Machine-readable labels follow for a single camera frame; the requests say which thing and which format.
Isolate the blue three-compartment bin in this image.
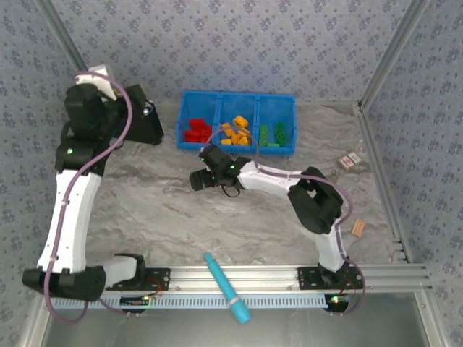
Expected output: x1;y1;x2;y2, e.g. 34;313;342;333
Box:
175;90;297;157

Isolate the black briefcase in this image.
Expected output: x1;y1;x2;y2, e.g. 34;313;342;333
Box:
114;99;165;146

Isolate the teal pen tool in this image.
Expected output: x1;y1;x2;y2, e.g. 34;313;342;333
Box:
203;252;252;325

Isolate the small red white box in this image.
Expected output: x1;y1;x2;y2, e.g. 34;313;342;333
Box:
339;152;362;169

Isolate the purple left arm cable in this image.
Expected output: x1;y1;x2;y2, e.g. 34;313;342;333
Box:
43;71;132;324

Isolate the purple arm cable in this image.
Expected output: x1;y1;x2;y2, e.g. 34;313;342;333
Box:
200;125;367;317
43;71;132;324

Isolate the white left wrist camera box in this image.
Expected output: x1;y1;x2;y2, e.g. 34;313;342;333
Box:
88;64;119;102

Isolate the aluminium corner post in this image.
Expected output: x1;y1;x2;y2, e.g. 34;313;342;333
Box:
359;0;432;109
34;0;91;73

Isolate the aluminium mounting rail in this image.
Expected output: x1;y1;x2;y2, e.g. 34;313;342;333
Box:
38;264;434;294

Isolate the slotted cable duct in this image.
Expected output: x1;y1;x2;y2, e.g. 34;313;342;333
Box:
48;293;331;310

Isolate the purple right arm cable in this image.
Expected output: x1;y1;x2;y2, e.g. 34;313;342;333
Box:
200;125;367;317

